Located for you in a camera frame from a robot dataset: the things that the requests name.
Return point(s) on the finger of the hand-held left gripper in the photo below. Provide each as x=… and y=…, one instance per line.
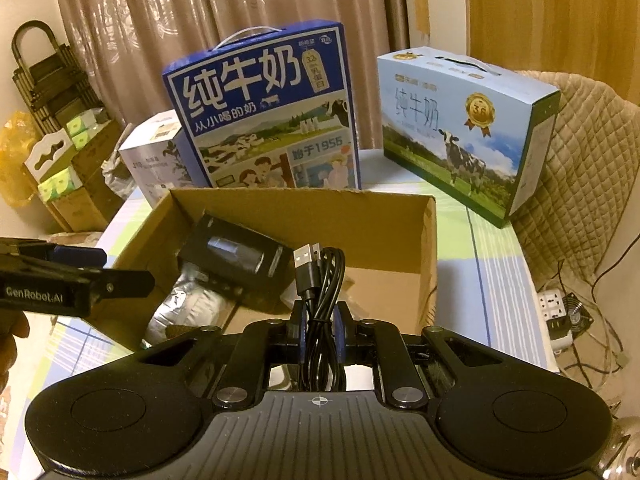
x=80, y=254
x=125, y=282

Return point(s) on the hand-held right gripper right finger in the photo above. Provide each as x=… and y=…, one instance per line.
x=339, y=332

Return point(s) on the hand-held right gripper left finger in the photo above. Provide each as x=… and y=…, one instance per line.
x=300, y=332

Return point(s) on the brown cardboard box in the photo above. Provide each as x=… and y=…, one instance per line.
x=390, y=300

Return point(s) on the silver foil bag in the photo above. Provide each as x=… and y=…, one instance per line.
x=195, y=310

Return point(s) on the black product box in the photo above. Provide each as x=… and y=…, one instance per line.
x=235, y=255

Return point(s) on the person's left hand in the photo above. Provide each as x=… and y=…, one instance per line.
x=12, y=345

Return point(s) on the brown storage carton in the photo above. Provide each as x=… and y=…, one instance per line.
x=82, y=210
x=102, y=152

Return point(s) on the green tissue pack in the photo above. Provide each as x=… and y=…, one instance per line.
x=50, y=187
x=71, y=180
x=82, y=122
x=81, y=140

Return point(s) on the clear plastic bag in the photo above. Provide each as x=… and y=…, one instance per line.
x=117, y=180

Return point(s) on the yellow plastic bag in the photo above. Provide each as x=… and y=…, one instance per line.
x=15, y=160

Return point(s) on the white appliance box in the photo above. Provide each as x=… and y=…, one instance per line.
x=150, y=160

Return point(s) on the black folding rack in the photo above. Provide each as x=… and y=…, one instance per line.
x=50, y=85

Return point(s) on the dark blue milk carton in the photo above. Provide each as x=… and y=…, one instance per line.
x=250, y=110

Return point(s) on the white power strip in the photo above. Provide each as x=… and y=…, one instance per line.
x=552, y=305

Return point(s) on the beige patterned curtain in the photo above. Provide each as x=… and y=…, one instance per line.
x=150, y=35

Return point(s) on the light blue milk carton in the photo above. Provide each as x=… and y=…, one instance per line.
x=450, y=125

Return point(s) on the small black fan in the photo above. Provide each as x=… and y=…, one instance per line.
x=577, y=312

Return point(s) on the chair with quilted cover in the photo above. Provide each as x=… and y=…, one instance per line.
x=590, y=160

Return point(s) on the shiny metal object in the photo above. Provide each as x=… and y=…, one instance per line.
x=625, y=440

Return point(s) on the pale wooden strips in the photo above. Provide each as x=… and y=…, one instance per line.
x=425, y=5

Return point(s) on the wooden door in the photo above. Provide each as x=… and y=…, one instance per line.
x=550, y=10

